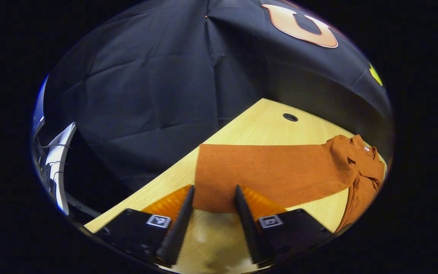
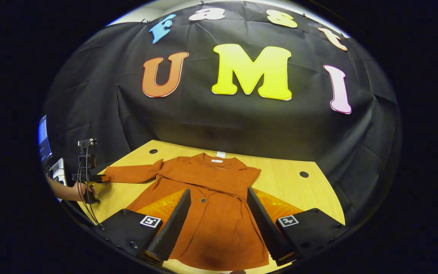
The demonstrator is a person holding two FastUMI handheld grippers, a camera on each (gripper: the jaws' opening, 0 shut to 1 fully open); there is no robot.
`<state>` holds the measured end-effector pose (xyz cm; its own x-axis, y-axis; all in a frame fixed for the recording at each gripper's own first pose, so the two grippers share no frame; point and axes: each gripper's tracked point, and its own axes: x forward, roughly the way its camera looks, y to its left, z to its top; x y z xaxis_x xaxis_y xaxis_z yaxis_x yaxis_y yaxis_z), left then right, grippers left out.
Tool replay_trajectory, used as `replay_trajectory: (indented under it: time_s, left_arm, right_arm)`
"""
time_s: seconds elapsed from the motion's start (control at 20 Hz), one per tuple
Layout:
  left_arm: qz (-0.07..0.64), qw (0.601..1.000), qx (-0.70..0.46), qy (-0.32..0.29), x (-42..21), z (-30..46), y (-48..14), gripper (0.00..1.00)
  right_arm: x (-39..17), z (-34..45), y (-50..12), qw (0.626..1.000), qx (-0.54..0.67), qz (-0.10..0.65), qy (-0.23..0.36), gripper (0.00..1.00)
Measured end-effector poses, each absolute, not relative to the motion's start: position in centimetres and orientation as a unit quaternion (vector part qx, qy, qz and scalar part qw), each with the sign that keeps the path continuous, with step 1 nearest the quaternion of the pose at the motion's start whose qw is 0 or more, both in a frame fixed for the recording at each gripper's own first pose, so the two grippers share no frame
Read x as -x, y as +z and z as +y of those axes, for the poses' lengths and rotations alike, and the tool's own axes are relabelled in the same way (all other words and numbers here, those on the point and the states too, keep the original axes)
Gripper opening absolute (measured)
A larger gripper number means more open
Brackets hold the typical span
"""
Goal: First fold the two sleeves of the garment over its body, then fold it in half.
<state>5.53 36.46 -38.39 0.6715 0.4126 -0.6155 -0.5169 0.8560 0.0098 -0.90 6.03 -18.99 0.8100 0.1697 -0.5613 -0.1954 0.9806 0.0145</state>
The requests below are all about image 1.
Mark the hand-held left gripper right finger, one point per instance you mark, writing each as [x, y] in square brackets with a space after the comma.
[247, 228]

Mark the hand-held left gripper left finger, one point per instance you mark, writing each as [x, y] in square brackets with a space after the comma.
[181, 228]

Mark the orange jacket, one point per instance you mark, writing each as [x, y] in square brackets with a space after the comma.
[272, 175]

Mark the black backdrop cloth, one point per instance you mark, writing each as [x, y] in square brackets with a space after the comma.
[158, 95]

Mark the white stand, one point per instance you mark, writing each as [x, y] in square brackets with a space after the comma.
[61, 160]

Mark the blue edged panel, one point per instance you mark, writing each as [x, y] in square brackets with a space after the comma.
[38, 102]

